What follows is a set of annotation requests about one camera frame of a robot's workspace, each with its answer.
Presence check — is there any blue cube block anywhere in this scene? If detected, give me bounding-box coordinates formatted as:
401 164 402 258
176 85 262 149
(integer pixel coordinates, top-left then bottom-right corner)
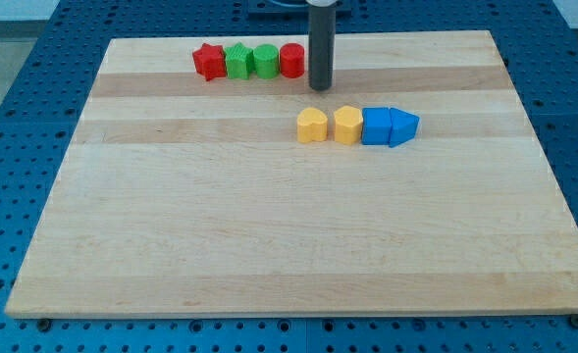
361 107 392 145

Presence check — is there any green star block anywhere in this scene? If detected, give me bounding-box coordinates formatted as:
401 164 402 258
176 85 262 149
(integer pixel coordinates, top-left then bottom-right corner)
224 42 254 79

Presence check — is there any red cylinder block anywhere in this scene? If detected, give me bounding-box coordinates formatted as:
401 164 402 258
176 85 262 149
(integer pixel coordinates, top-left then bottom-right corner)
280 43 305 78

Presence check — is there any red star block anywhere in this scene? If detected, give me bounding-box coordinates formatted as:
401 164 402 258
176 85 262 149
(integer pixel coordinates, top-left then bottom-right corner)
192 43 227 81

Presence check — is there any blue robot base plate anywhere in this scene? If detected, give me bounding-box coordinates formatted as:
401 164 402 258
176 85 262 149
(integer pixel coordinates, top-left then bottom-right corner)
246 0 353 22

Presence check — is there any green cylinder block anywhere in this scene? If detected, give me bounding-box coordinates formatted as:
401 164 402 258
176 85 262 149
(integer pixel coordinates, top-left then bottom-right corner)
253 44 280 79

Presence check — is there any light wooden board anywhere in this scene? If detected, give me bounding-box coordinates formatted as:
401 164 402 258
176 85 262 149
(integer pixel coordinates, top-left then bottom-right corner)
5 30 578 320

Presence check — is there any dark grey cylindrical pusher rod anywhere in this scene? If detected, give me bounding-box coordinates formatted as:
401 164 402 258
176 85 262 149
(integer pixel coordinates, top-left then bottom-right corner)
307 0 337 91

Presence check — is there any yellow heart block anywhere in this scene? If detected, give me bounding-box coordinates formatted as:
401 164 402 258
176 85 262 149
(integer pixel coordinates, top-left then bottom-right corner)
296 107 328 143

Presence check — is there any blue triangle block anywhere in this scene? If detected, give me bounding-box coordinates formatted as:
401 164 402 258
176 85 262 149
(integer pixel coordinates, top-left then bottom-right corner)
389 107 420 148

